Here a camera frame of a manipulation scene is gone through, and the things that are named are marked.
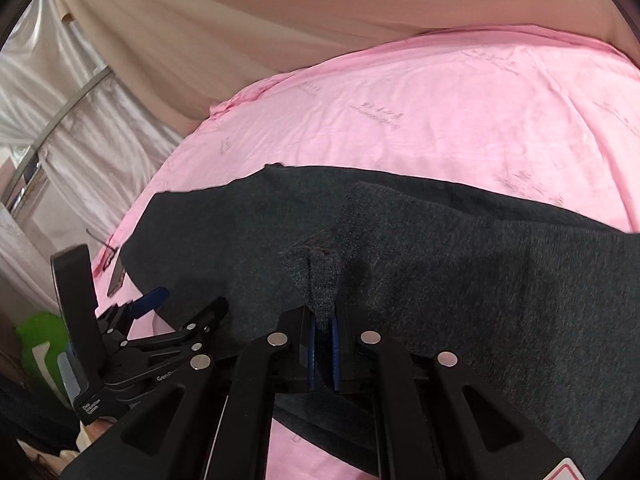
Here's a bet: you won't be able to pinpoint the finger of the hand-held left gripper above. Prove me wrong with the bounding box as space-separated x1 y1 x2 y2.
127 296 231 361
102 287 171 328

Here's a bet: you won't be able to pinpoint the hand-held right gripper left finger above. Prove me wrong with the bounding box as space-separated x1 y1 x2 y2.
60 306 317 480

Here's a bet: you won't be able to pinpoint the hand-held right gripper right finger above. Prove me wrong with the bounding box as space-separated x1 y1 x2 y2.
331 304 587 480

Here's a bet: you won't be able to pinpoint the dark grey pants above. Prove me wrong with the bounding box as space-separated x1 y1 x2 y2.
121 162 640 471

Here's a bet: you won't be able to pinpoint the green plastic object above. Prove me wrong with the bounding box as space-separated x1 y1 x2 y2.
15 312 71 396

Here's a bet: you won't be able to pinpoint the person's dark clothing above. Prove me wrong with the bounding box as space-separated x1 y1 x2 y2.
0 374 93 456

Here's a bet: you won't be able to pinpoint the white satin curtain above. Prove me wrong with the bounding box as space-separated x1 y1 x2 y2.
0 0 186 311

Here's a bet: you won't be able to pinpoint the pink bedsheet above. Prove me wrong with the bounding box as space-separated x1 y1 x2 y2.
92 22 640 480

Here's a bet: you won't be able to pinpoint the beige cloth drape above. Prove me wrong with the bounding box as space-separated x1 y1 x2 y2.
52 0 621 136

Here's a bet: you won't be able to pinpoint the curved metal rail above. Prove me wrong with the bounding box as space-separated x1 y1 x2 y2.
2 71 116 206

